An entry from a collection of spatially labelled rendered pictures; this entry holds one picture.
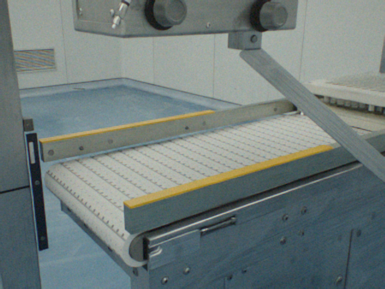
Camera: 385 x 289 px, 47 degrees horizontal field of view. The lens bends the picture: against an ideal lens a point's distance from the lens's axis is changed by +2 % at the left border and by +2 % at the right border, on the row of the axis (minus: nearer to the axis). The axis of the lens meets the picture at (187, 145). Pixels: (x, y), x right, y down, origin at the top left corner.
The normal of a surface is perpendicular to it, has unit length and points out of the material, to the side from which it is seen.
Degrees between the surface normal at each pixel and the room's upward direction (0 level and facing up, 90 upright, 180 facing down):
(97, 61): 90
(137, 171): 0
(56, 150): 90
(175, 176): 0
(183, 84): 90
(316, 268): 90
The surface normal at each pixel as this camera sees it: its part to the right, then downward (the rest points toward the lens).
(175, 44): -0.76, 0.20
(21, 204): 0.59, 0.25
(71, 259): 0.00, -0.95
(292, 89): 0.05, 0.26
